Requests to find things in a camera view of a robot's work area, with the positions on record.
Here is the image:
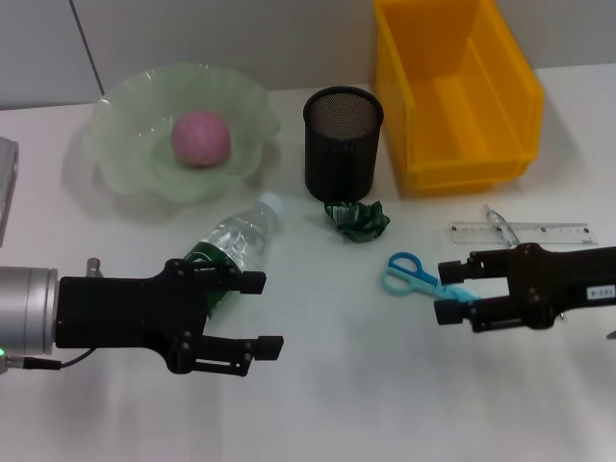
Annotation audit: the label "clear water bottle green label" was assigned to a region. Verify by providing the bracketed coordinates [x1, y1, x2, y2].
[181, 192, 288, 318]

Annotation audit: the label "green plastic wrapper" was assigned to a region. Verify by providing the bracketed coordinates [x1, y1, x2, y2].
[322, 199, 391, 242]

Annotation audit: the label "silver grey pen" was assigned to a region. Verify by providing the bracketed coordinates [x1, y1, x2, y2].
[482, 203, 521, 251]

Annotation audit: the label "pink peach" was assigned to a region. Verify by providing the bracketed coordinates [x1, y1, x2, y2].
[171, 110, 232, 168]

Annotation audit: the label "light green wavy fruit plate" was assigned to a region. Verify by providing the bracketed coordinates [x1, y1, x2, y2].
[84, 61, 283, 211]

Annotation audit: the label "black mesh pen cup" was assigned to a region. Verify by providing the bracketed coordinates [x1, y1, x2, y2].
[302, 85, 385, 202]

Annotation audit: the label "yellow plastic storage bin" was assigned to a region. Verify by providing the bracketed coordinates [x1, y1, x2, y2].
[373, 0, 546, 194]

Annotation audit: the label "clear plastic ruler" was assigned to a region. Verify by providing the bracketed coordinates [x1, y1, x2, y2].
[449, 220, 598, 247]

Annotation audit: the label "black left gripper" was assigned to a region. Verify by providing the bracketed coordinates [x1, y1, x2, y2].
[55, 258, 285, 378]

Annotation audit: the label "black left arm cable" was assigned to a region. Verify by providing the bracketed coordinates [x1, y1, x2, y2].
[4, 346, 95, 372]

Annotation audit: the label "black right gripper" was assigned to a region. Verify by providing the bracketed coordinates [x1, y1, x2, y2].
[433, 242, 616, 335]

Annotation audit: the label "blue and teal scissors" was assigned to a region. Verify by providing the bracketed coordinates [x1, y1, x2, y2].
[382, 251, 482, 305]

